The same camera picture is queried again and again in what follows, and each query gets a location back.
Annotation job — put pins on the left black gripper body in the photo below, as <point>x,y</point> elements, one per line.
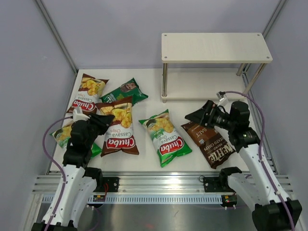
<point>96,128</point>

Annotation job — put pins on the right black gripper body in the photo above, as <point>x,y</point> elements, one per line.
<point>218,119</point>

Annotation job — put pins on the brown Chuba bag front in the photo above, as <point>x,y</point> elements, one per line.
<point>120,134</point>

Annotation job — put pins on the brown chuba bag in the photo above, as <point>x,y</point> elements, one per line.
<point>88,94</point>
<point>120,134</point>

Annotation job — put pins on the brown Kettle chips bag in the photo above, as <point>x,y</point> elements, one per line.
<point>213,146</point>

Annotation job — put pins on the brown Chuba bag back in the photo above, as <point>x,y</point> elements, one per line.
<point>88,94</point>

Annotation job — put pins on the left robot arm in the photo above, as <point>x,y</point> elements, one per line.
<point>78,181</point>

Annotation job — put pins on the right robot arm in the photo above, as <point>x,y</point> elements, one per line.
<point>272,208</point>

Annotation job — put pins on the dark green Real chips bag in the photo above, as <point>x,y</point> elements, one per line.
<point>130,88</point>

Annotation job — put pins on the white two-tier shelf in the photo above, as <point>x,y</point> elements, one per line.
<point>198,65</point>

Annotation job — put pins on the green Chuba bag left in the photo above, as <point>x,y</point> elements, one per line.
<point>63,135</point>

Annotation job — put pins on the green chuba bag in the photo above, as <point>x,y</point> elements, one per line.
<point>167,141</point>
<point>63,135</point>

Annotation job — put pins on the green Chuba bag centre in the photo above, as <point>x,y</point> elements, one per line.
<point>167,141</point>

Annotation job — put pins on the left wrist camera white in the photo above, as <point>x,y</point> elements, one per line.
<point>78,115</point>

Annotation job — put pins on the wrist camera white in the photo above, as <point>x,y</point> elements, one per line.
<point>222,98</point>
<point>78,115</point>

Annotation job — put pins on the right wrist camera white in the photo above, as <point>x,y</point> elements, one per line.
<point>222,98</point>

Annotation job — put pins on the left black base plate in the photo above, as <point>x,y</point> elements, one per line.
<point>107,184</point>

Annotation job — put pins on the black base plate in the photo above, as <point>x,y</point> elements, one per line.
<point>213,184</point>
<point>107,184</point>

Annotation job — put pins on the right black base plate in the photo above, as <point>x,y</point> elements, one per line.
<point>213,184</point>

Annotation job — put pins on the aluminium mounting rail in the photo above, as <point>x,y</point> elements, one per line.
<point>150,189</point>

